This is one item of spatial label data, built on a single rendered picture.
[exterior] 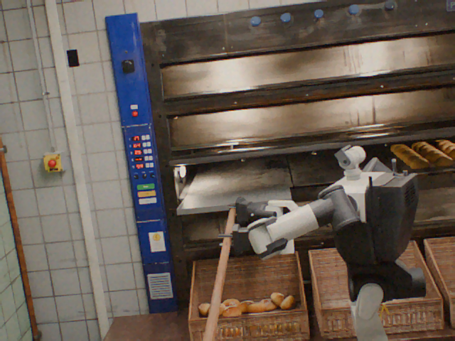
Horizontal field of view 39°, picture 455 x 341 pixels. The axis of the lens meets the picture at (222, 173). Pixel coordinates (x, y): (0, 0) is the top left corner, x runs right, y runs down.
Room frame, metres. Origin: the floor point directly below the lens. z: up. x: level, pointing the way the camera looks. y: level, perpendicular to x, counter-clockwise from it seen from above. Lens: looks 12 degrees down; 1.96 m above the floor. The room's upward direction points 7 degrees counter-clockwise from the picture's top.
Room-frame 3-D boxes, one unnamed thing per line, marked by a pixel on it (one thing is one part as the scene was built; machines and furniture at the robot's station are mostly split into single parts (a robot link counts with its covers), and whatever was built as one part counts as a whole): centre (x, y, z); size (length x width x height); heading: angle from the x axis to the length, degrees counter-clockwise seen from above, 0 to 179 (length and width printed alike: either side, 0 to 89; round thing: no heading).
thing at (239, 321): (2.95, -0.05, 0.72); 0.56 x 0.49 x 0.28; 86
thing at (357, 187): (2.27, -0.53, 1.27); 0.34 x 0.30 x 0.36; 146
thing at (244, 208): (2.78, -0.10, 1.20); 0.12 x 0.10 x 0.13; 50
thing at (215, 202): (3.09, -0.05, 1.19); 0.55 x 0.36 x 0.03; 85
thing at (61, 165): (3.24, 0.85, 1.46); 0.10 x 0.07 x 0.10; 85
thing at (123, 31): (4.17, 0.33, 1.07); 1.93 x 0.16 x 2.15; 175
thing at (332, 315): (2.89, -0.65, 0.72); 0.56 x 0.49 x 0.28; 86
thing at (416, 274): (2.29, -0.57, 1.01); 0.28 x 0.13 x 0.18; 85
